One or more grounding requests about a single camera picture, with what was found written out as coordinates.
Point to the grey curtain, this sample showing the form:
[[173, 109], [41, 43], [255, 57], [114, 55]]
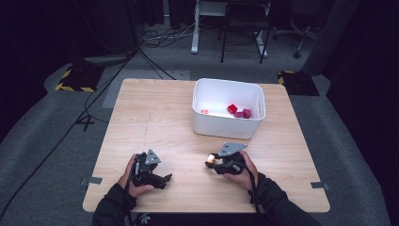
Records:
[[332, 37]]

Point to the person's left hand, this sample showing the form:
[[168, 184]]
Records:
[[127, 180]]

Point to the person's right hand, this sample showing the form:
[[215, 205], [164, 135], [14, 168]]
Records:
[[249, 177]]

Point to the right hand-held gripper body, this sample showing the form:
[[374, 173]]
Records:
[[233, 164]]

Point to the person's dark clothing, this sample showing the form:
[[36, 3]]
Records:
[[204, 220]]

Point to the orange toy block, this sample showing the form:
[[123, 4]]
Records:
[[211, 158]]

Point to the white plastic bin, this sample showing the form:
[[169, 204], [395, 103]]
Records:
[[219, 94]]

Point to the office chair wheel base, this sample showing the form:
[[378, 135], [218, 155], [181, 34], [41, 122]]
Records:
[[301, 44]]

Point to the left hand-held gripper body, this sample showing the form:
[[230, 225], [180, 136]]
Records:
[[142, 172]]

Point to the grey tape piece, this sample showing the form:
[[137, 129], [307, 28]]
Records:
[[93, 180], [320, 185]]

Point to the black yellow striped stand base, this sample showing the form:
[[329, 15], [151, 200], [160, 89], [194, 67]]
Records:
[[80, 78], [298, 83]]

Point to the black chair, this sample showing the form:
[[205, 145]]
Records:
[[244, 15]]

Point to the white desk frame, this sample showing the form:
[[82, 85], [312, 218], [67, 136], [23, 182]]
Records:
[[195, 37]]

